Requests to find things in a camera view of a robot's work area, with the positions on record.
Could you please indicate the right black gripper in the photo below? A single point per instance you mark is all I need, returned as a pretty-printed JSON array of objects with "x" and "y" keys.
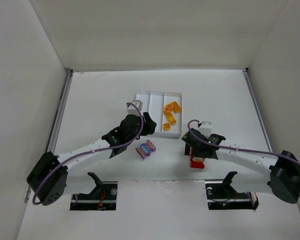
[{"x": 193, "y": 150}]

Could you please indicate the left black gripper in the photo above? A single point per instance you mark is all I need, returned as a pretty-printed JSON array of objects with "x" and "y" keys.
[{"x": 148, "y": 124}]

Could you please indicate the red lego stack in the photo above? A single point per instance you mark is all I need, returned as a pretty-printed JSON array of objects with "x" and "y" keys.
[{"x": 197, "y": 162}]

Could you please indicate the yellow round printed lego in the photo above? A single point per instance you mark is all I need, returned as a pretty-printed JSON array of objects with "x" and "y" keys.
[{"x": 168, "y": 109}]

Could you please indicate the yellow lego bricks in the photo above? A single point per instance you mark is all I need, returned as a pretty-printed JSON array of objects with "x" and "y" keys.
[{"x": 170, "y": 119}]

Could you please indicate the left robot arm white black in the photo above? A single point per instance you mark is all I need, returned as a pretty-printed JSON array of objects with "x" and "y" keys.
[{"x": 106, "y": 147}]

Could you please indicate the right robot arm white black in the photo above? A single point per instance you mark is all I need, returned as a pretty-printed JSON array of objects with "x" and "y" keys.
[{"x": 277, "y": 174}]

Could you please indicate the purple lego stack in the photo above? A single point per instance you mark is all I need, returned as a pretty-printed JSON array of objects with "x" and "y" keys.
[{"x": 146, "y": 149}]

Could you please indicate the white three-compartment tray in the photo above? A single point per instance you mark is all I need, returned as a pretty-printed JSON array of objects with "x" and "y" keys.
[{"x": 154, "y": 103}]

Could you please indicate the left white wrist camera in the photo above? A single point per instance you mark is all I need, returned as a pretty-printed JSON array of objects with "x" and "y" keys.
[{"x": 134, "y": 107}]

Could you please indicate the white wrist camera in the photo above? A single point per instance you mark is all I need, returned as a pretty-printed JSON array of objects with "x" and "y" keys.
[
  {"x": 205, "y": 128},
  {"x": 134, "y": 107}
]

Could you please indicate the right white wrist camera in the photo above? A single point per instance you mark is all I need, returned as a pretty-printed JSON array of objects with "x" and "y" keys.
[{"x": 205, "y": 128}]

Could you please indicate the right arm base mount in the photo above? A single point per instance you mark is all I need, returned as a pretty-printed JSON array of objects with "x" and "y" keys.
[{"x": 222, "y": 196}]

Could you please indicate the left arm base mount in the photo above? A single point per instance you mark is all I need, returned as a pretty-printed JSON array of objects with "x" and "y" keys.
[{"x": 102, "y": 197}]

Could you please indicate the left aluminium rail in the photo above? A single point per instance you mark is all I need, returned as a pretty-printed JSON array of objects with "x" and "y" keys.
[{"x": 57, "y": 117}]

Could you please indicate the aluminium rail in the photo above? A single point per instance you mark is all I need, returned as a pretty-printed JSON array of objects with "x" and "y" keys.
[
  {"x": 256, "y": 107},
  {"x": 57, "y": 117}
]

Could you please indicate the right aluminium rail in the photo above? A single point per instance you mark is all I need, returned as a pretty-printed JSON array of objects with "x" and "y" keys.
[{"x": 256, "y": 107}]

